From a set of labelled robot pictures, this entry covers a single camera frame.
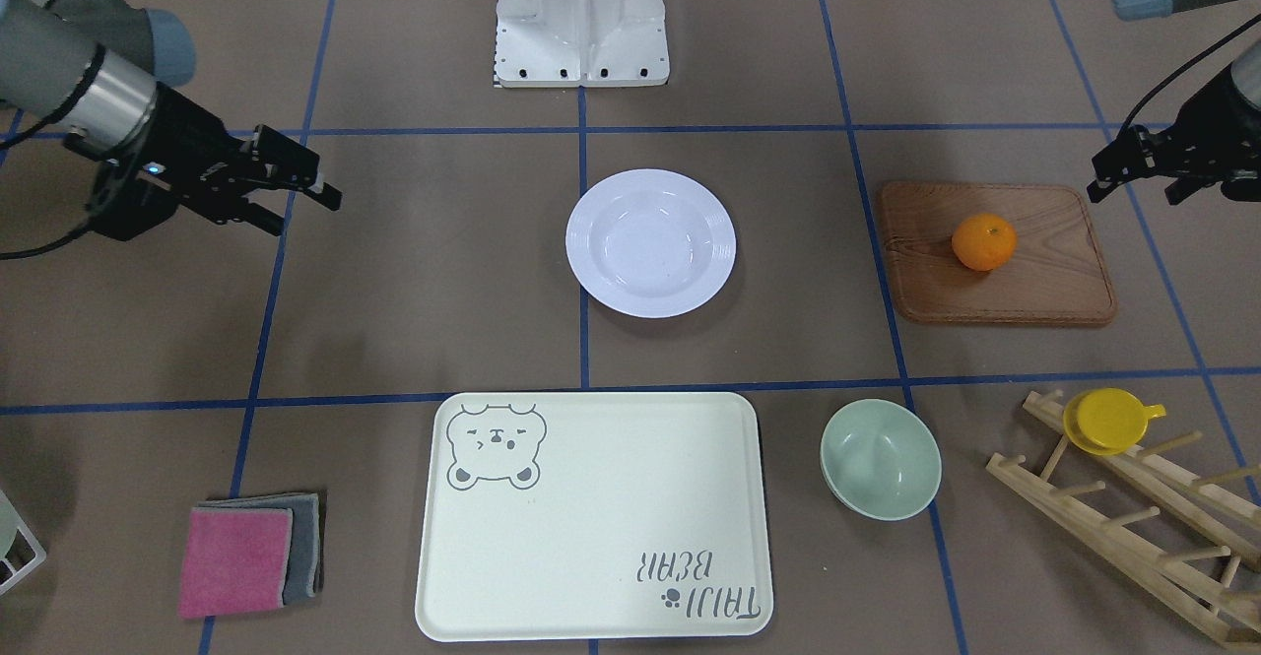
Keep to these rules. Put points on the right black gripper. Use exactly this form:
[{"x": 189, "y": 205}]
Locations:
[{"x": 189, "y": 135}]

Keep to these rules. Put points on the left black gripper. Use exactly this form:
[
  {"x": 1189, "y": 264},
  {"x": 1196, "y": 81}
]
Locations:
[{"x": 1214, "y": 115}]

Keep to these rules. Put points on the orange fruit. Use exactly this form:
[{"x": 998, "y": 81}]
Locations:
[{"x": 984, "y": 242}]

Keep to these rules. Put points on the white round plate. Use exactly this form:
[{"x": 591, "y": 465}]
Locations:
[{"x": 650, "y": 243}]

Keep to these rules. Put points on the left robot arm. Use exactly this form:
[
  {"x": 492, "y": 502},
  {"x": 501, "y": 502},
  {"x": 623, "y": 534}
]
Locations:
[{"x": 1245, "y": 68}]

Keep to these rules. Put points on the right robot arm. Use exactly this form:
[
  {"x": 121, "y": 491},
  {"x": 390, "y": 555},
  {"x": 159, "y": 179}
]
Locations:
[{"x": 109, "y": 75}]

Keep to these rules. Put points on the cream bear tray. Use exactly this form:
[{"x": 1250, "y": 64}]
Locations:
[{"x": 594, "y": 516}]

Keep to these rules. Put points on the wooden cutting board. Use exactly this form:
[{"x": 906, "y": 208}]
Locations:
[{"x": 1056, "y": 277}]

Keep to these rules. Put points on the yellow cup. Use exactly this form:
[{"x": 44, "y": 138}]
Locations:
[{"x": 1108, "y": 421}]

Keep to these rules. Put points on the pink cloth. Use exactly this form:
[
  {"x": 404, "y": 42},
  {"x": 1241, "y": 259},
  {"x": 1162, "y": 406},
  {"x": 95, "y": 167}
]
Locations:
[{"x": 235, "y": 561}]

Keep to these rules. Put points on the grey cloth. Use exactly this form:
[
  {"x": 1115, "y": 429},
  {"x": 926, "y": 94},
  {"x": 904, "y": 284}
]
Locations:
[{"x": 304, "y": 555}]

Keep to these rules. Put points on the green bowl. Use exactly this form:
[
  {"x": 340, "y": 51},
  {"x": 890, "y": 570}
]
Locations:
[{"x": 880, "y": 460}]

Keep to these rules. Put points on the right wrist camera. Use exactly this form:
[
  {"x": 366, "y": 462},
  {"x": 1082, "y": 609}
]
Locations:
[{"x": 123, "y": 204}]

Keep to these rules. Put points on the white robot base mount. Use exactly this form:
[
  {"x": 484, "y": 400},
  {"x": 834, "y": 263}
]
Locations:
[{"x": 547, "y": 44}]

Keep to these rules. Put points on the white wire cup rack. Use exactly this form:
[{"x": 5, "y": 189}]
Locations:
[{"x": 21, "y": 551}]

